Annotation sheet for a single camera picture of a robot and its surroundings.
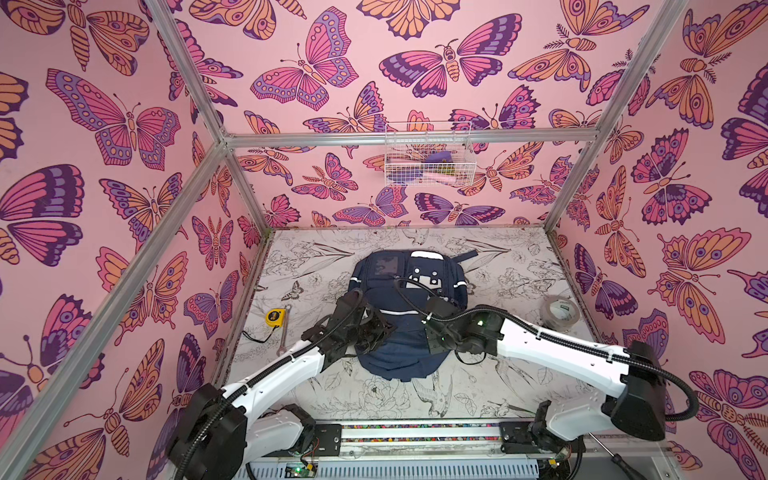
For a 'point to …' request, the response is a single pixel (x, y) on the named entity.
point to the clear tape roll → (559, 313)
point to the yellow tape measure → (276, 317)
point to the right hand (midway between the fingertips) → (431, 334)
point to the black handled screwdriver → (617, 458)
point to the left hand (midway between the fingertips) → (401, 322)
